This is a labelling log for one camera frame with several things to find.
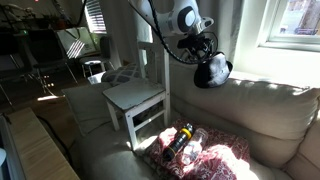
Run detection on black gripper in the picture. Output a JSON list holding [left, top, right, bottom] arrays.
[[177, 31, 218, 63]]

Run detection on black fedora hat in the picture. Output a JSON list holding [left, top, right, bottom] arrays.
[[193, 51, 234, 89]]

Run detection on small white wooden chair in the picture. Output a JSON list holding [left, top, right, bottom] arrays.
[[102, 40, 172, 151]]

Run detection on dark folding chair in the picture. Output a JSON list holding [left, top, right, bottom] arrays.
[[23, 29, 80, 94]]

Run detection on grey curtain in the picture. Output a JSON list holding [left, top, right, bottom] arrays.
[[99, 0, 245, 69]]

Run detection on beige fabric sofa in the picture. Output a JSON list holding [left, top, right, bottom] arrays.
[[68, 59, 320, 180]]

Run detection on grey diamond patterned cushion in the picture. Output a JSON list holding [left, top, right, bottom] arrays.
[[101, 62, 142, 86]]

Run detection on black yellow flashlight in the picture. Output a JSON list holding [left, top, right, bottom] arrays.
[[161, 122, 195, 162]]

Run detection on clear plastic water bottle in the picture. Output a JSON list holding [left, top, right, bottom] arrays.
[[181, 127, 209, 166]]

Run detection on round white stool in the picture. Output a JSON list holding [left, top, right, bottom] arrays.
[[78, 55, 115, 79]]

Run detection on window blinds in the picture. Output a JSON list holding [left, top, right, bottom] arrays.
[[81, 0, 108, 35]]

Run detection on red white patterned cloth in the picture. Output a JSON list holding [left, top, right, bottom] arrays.
[[148, 119, 252, 180]]

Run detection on beige square cushion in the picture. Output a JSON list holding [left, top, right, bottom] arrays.
[[61, 82, 122, 136]]

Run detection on light wooden table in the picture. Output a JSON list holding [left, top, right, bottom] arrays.
[[0, 106, 81, 180]]

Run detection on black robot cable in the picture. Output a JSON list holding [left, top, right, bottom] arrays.
[[146, 0, 214, 66]]

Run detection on white window frame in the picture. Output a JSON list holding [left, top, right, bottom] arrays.
[[257, 0, 320, 53]]

